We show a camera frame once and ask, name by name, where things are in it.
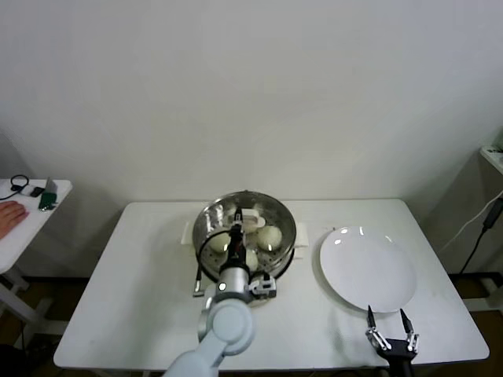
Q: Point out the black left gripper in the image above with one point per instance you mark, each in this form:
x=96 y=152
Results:
x=237 y=251

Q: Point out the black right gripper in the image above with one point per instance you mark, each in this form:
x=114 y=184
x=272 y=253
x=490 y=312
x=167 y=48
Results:
x=399 y=351

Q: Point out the white steamed baozi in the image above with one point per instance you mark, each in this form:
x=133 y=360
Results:
x=218 y=241
x=269 y=238
x=252 y=261

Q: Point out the stainless steel steamer basket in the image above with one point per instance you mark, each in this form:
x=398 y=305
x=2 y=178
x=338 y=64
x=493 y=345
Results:
x=292 y=239

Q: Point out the person's bare hand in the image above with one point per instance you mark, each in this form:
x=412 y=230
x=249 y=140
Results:
x=9 y=218

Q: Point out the white round plate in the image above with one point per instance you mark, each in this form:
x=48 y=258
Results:
x=365 y=271

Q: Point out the white shelf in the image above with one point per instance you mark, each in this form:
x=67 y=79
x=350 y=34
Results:
x=493 y=161

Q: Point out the white side table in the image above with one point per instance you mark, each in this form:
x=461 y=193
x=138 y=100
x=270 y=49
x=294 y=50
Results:
x=35 y=224

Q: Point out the small white black device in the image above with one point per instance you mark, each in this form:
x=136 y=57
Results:
x=33 y=191

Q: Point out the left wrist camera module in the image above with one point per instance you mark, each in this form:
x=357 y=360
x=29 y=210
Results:
x=263 y=288

